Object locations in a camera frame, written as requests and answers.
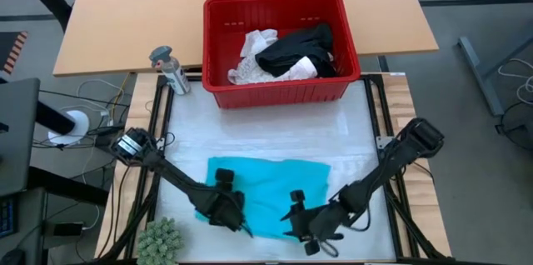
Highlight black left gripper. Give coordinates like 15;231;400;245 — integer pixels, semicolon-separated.
194;189;254;239

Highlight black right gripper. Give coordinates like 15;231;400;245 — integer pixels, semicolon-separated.
280;200;355;257

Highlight turquoise shorts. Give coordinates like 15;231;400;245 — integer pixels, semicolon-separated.
194;156;332;241

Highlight white garment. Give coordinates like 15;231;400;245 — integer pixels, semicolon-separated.
227;28;318;86

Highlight red plastic laundry basket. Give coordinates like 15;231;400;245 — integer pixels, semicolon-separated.
202;0;362;110

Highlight small artificial potted plant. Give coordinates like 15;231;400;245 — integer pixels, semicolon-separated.
136;217;184;265

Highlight clear spray bottle grey trigger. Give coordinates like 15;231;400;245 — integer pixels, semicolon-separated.
148;45;192;96

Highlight black power adapter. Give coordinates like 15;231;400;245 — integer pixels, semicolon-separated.
52;222;84;237

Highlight black garment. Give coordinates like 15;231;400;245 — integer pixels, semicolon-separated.
255;22;336;78

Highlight white round base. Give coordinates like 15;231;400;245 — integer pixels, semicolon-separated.
47;109;91;146

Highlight grey desk leg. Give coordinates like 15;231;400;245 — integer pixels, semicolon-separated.
457;35;533;117

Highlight light wooden desk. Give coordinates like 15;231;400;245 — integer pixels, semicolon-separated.
52;0;439;78

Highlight dark grey monitor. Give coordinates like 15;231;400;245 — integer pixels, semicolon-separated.
0;77;41;198

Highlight hazard striped floor mat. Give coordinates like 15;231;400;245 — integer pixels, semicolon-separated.
0;31;28;75

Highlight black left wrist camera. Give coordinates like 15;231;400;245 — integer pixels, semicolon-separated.
214;167;236;184

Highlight black aluminium table frame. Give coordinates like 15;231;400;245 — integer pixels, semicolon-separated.
97;72;455;265

